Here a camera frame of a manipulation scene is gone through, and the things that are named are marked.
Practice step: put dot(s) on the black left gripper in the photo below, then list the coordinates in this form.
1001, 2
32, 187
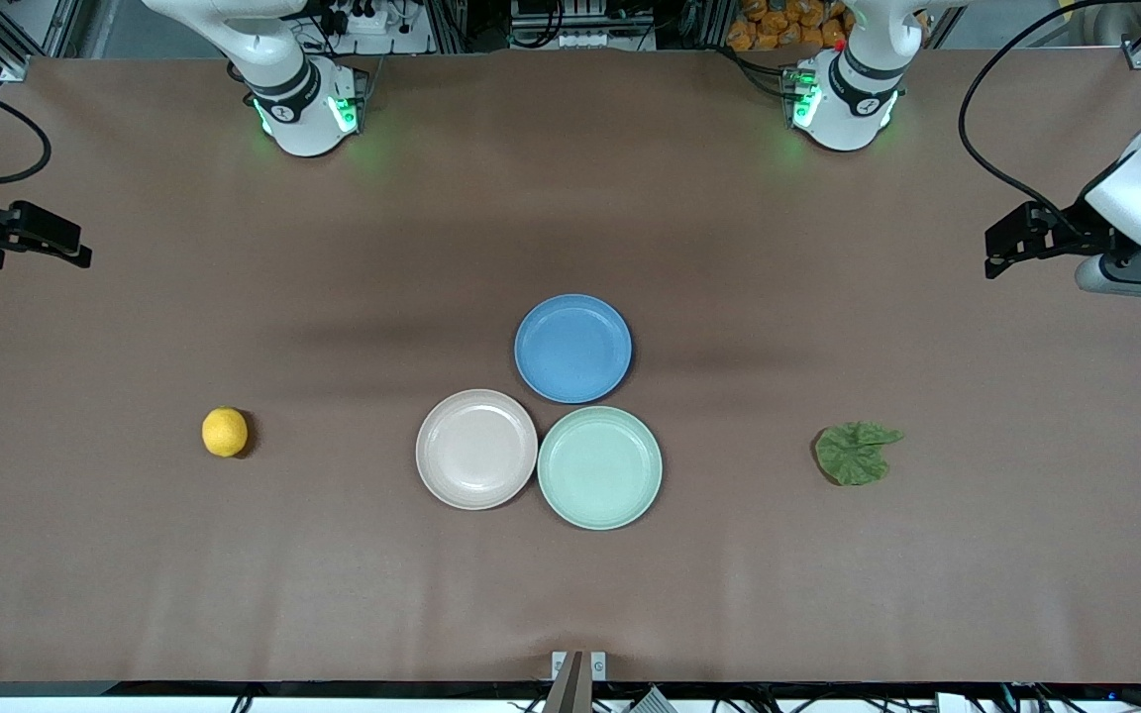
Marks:
1072, 227

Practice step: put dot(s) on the yellow lemon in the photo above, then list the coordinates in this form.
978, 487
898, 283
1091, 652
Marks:
224, 433

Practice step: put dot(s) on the green lettuce leaf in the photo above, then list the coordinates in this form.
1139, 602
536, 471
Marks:
853, 458

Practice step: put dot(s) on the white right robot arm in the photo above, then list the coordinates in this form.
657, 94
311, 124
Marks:
293, 89

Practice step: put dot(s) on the pile of orange items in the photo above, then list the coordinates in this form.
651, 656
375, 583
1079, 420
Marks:
778, 25

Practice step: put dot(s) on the white power strip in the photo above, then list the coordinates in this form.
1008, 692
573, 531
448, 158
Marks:
372, 20

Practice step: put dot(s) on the brown table cover sheet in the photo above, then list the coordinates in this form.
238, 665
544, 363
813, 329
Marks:
333, 574

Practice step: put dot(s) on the blue round plate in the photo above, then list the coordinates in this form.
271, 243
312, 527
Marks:
570, 347

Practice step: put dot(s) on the light green round plate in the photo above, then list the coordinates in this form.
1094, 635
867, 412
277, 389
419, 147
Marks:
600, 470

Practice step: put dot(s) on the beige round plate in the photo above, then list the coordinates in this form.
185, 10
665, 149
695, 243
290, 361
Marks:
476, 451

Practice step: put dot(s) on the grey ribbed block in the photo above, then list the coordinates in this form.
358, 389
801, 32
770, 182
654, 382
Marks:
652, 701

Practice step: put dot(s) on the aluminium frame post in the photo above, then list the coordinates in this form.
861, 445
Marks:
60, 25

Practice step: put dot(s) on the black table edge rail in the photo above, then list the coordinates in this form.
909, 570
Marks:
234, 688

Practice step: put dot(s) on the small white mounting bracket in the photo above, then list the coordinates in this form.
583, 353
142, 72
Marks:
598, 665
559, 665

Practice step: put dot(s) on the brown camera mount post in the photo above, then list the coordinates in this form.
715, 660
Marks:
566, 688

